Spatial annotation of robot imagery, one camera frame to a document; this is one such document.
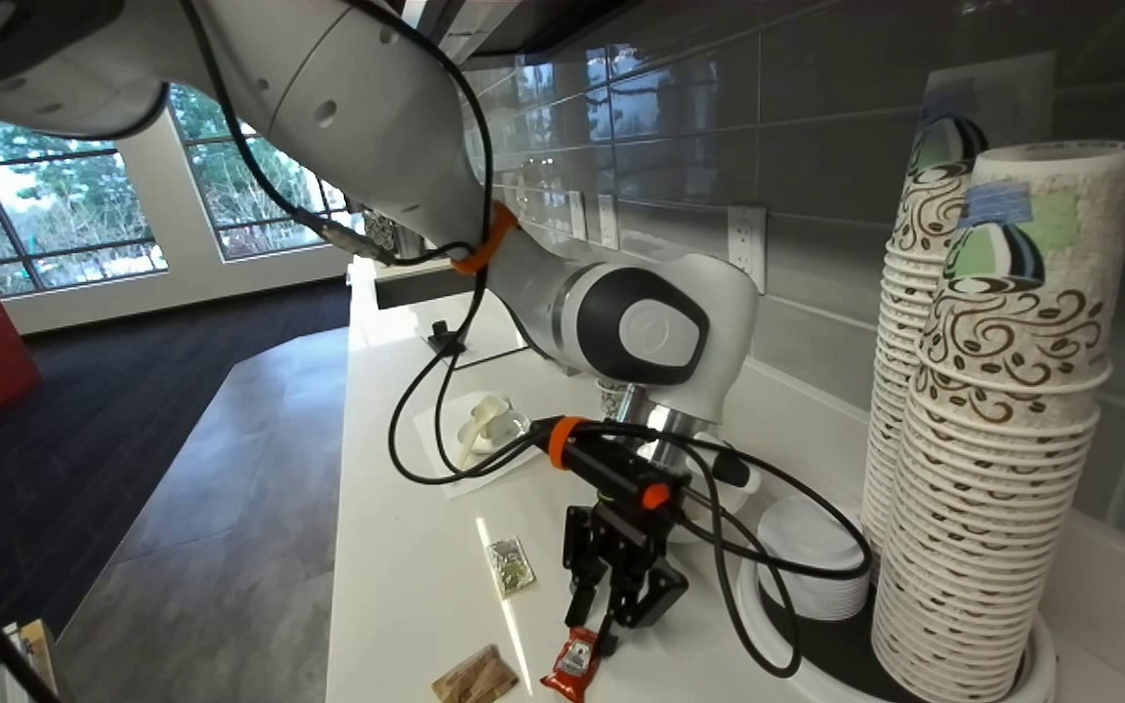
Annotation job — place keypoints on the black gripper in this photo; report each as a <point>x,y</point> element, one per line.
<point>623,534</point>

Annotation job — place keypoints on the red ketchup sachet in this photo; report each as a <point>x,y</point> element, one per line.
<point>570,666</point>

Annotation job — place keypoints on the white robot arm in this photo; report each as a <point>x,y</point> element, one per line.
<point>328,93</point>

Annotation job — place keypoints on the brown sachet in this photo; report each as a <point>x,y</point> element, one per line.
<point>474,678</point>

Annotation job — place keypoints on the white plastic cup stack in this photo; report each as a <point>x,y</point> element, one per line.
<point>818,562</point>

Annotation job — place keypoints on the wide patterned paper cup stack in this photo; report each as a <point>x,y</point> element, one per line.
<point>1004,520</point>

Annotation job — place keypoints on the narrow patterned paper cup stack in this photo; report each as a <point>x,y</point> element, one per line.
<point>909,299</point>

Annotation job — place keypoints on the arched window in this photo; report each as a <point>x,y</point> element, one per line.
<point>244,182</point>

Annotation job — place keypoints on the stacked frames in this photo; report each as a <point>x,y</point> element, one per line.
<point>18,658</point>

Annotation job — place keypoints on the large rectangular window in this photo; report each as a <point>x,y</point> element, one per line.
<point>57,208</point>

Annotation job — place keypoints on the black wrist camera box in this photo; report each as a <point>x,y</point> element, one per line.
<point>623,471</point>

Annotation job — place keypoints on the white wall outlet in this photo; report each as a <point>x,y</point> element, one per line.
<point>744,247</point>

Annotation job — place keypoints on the pale wall notice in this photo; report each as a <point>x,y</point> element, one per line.
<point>994,93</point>

